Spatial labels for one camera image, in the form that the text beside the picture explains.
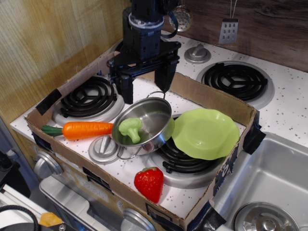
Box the small steel pan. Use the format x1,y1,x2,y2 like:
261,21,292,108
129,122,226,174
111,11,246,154
112,94,175,160

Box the oven knob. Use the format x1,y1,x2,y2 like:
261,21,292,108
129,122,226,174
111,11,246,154
34,151,64,179
121,208,156,231

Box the silver toy sink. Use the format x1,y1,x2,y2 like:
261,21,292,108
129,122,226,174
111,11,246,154
214,133,308,231

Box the left oven front knob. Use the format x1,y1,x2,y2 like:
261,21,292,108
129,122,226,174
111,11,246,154
34,151,64,179

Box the silver stove knob in fence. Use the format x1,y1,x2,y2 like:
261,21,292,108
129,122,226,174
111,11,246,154
89,135,123,164

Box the hanging silver slotted spatula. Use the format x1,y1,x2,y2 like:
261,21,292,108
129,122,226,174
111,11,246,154
218,0,239,44

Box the front left black burner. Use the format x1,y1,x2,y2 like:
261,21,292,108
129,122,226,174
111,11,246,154
52,75,125,126

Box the yellow object at bottom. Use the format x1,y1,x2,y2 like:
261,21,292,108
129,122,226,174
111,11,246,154
38,212,63,227

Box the orange toy carrot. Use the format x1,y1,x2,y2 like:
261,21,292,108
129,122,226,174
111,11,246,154
41,121,113,140

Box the silver stove knob at back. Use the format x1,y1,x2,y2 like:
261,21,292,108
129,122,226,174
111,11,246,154
184,44,211,64

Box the back right black burner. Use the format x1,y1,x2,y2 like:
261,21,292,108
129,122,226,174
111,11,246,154
196,61,275,110

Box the right oven front knob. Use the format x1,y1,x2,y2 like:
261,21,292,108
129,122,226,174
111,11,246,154
121,208,156,231

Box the black cable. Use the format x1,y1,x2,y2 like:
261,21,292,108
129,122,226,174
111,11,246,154
0,205,40,231

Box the light green plastic plate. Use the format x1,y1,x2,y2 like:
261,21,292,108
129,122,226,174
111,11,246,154
172,108,240,160

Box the silver oven door handle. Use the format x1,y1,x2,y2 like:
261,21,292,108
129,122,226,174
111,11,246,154
39,176,122,231

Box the front right black burner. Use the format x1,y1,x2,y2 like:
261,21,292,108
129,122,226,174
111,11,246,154
145,138,225,189

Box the green toy broccoli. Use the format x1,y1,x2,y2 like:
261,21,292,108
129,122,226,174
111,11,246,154
118,118,143,143

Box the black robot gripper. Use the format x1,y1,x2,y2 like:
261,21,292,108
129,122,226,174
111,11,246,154
107,14,181,104

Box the cardboard fence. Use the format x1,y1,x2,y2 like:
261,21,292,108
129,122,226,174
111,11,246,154
26,52,259,230

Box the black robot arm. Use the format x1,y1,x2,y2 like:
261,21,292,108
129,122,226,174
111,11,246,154
107,0,181,104

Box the silver sink drain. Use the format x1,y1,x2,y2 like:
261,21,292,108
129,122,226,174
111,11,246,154
232,202,299,231

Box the red toy strawberry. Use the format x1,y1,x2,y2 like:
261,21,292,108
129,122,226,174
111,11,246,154
134,167,164,204

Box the hanging silver strainer ladle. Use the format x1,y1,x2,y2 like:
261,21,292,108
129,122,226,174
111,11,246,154
169,0,193,32

